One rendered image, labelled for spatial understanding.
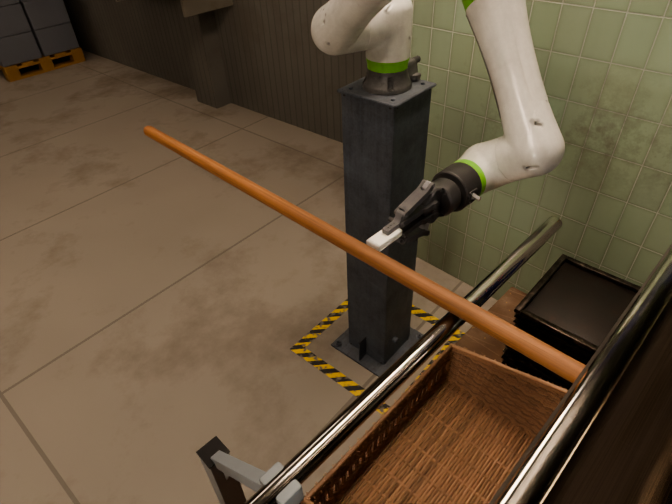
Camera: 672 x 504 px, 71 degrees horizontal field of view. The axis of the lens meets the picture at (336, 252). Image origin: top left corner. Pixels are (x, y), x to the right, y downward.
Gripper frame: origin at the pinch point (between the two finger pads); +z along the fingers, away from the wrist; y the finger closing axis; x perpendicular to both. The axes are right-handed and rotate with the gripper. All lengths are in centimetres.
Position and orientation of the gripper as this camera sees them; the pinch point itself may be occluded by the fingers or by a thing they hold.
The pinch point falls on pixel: (384, 237)
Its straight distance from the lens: 88.8
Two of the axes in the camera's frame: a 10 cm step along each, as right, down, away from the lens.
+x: -7.1, -4.2, 5.6
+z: -7.0, 4.8, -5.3
